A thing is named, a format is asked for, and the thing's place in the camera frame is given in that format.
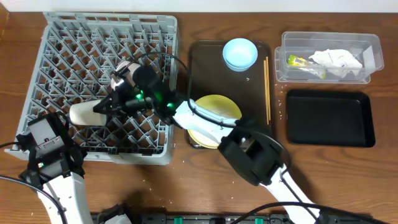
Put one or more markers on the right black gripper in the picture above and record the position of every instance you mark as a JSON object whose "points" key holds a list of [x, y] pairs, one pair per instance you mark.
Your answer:
{"points": [[112, 104]]}

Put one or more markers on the cream white cup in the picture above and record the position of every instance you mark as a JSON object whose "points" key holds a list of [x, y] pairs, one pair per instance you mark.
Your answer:
{"points": [[82, 114]]}

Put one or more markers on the white pink bowl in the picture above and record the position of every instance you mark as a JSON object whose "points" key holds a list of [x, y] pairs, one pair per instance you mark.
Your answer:
{"points": [[124, 74]]}

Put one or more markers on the light blue bowl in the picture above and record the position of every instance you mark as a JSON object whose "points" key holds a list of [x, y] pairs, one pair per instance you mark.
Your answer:
{"points": [[239, 54]]}

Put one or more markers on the green yellow snack wrapper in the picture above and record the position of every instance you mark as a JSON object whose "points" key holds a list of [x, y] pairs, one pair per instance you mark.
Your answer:
{"points": [[307, 66]]}

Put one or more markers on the white tissue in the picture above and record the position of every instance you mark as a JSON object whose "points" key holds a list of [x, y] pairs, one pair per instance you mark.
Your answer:
{"points": [[340, 62]]}

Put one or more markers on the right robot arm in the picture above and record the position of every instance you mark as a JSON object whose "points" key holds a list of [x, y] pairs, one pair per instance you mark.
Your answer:
{"points": [[249, 149]]}

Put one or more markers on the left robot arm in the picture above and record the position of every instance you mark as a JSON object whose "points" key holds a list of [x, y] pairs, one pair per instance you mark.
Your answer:
{"points": [[55, 168]]}

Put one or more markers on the clear plastic waste bin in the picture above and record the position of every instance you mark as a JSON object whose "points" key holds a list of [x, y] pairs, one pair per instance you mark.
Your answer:
{"points": [[366, 48]]}

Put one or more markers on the grey plastic dish rack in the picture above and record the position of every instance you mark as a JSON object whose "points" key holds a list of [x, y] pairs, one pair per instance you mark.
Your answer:
{"points": [[77, 55]]}

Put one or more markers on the dark brown serving tray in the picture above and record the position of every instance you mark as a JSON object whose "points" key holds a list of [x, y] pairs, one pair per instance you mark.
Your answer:
{"points": [[211, 76]]}

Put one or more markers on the yellow dirty plate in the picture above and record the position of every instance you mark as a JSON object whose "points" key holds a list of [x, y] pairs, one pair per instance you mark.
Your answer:
{"points": [[220, 105]]}

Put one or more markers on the wooden chopstick left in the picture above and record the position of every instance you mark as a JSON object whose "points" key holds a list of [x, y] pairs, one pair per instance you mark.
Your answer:
{"points": [[265, 93]]}

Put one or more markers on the wooden chopstick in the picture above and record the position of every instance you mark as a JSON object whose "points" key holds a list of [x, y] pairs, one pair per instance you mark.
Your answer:
{"points": [[266, 66], [265, 93]]}

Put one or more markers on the wooden chopstick right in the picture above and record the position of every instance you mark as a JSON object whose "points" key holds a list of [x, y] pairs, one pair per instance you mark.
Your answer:
{"points": [[266, 66]]}

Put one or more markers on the black rectangular tray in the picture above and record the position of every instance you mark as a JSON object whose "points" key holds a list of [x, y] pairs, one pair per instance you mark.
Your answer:
{"points": [[330, 118]]}

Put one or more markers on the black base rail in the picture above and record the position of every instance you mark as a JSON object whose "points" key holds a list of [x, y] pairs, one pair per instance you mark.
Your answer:
{"points": [[122, 214]]}

